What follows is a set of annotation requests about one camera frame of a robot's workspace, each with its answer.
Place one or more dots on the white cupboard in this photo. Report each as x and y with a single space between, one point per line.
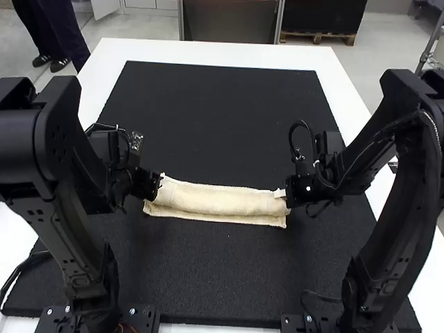
138 7

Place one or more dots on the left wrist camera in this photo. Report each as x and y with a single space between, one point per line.
136 141

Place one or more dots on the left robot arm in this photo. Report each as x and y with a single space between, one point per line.
62 166

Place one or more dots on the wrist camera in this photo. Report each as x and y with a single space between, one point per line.
327 142
136 141

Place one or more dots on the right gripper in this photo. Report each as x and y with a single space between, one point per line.
301 195

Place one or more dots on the person's legs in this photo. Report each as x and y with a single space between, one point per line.
52 31

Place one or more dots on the black crate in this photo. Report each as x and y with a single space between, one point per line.
322 15

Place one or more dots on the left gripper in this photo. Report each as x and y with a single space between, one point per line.
144 184

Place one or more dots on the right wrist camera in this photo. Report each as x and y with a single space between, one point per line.
327 142

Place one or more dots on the black mat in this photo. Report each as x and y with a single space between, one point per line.
215 121

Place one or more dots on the wooden pallet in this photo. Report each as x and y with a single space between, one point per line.
317 36

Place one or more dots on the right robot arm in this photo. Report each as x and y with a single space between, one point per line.
392 145

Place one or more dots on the grey metal stand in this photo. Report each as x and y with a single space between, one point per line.
428 48

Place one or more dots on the pale towel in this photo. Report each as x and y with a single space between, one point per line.
215 203

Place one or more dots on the grey cupboard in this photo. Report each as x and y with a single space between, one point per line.
229 21

